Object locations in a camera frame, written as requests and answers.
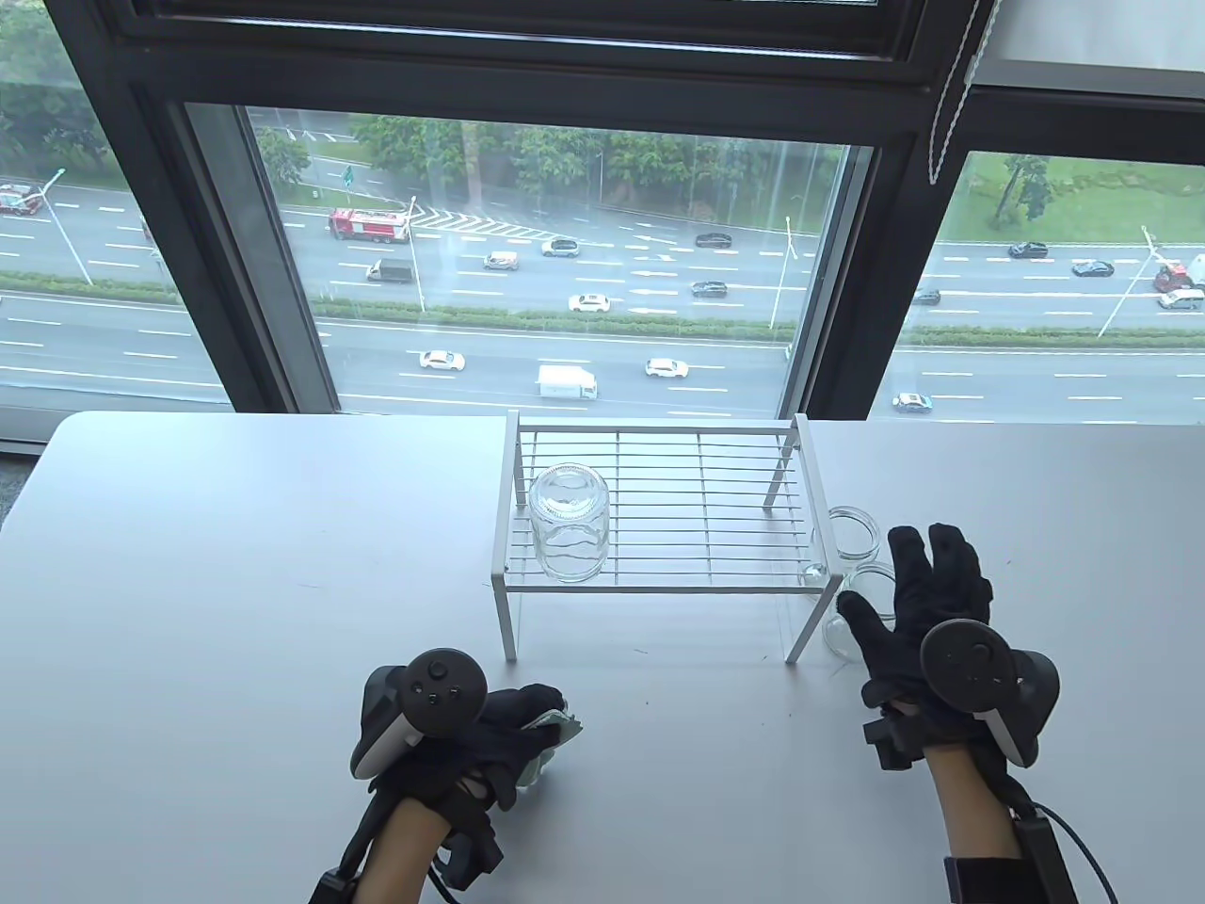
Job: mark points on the person's right hand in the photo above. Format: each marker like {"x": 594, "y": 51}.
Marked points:
{"x": 927, "y": 593}

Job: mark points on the person's left hand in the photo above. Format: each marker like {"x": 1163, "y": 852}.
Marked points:
{"x": 499, "y": 734}

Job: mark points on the green fish scale cleaning cloth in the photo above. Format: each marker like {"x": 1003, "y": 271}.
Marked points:
{"x": 551, "y": 744}

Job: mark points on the black white hand controller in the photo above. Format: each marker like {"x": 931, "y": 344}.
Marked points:
{"x": 965, "y": 659}
{"x": 438, "y": 692}

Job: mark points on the clear glass jar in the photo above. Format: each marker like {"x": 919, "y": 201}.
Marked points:
{"x": 568, "y": 527}
{"x": 852, "y": 532}
{"x": 841, "y": 633}

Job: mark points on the person's right forearm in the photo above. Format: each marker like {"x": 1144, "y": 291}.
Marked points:
{"x": 970, "y": 800}

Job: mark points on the person's left forearm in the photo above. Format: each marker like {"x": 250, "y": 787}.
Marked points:
{"x": 405, "y": 852}

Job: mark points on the black left forearm band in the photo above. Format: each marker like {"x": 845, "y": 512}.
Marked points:
{"x": 331, "y": 887}

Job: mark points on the black right forearm band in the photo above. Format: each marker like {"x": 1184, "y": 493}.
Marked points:
{"x": 998, "y": 880}

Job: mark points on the white roller blind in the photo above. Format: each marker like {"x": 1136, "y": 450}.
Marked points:
{"x": 1101, "y": 33}

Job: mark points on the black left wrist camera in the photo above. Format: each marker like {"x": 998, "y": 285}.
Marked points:
{"x": 471, "y": 847}

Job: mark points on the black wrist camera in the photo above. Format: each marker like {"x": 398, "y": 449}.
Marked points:
{"x": 890, "y": 744}
{"x": 471, "y": 847}

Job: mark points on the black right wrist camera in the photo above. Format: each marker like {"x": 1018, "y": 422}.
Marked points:
{"x": 890, "y": 744}

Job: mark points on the black window frame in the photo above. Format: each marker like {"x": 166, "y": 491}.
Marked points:
{"x": 527, "y": 80}

